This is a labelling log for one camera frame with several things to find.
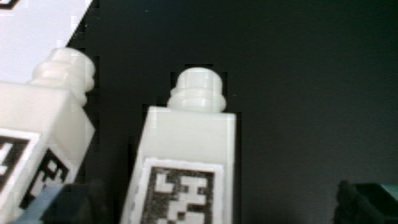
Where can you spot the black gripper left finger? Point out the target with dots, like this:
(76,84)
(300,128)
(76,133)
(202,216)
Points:
(78,207)

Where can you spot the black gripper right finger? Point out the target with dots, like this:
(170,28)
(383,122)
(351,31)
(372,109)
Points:
(367,203)

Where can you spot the white table leg with tag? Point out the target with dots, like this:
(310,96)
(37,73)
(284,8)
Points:
(181,192)

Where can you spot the white table leg behind gripper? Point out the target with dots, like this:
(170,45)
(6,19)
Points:
(46,129)

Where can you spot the white base tag plate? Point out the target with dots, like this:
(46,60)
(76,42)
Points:
(38,25)

